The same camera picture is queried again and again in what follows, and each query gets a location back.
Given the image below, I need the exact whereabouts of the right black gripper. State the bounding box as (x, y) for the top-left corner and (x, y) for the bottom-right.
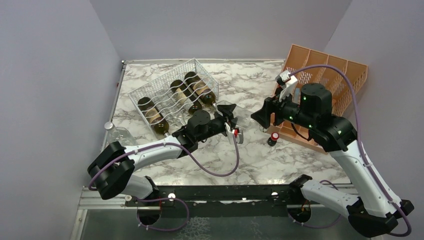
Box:
(251, 86), (316, 130)

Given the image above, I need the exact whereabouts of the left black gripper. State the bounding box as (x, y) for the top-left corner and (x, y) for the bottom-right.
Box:
(196, 104), (238, 143)

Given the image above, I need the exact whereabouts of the clear square glass bottle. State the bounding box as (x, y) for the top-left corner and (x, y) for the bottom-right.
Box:
(215, 100), (260, 130)

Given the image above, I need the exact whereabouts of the silver-neck green wine bottle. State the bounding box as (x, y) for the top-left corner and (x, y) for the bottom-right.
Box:
(184, 71), (217, 108)

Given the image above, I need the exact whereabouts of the dark-neck green wine bottle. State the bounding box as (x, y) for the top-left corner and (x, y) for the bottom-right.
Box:
(170, 79), (203, 115)

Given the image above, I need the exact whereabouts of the clear textured glass bottle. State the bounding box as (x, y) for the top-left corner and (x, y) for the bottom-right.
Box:
(155, 90), (186, 129)

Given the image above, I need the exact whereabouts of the clear jar silver lid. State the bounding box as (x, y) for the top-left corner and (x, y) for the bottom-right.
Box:
(104, 121), (138, 147)

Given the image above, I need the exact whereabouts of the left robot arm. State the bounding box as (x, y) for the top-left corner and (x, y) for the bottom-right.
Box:
(87, 103), (242, 206)

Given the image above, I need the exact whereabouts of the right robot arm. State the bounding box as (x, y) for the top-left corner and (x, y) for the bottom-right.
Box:
(251, 83), (414, 238)

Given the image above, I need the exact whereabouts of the small red-cap black bottle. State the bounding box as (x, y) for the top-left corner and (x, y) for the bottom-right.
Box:
(267, 132), (280, 147)

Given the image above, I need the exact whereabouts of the orange plastic file organizer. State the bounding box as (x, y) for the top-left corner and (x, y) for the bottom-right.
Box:
(266, 44), (368, 153)

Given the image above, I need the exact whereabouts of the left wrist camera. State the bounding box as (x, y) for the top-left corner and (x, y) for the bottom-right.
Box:
(224, 123), (244, 144)

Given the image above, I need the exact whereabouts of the white wire wine rack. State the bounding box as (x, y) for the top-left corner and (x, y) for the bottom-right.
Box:
(128, 58), (219, 139)

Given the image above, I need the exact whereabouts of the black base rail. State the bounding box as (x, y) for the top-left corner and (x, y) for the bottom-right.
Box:
(124, 184), (307, 218)

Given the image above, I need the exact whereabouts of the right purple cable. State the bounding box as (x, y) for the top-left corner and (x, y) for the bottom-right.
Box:
(288, 64), (413, 238)

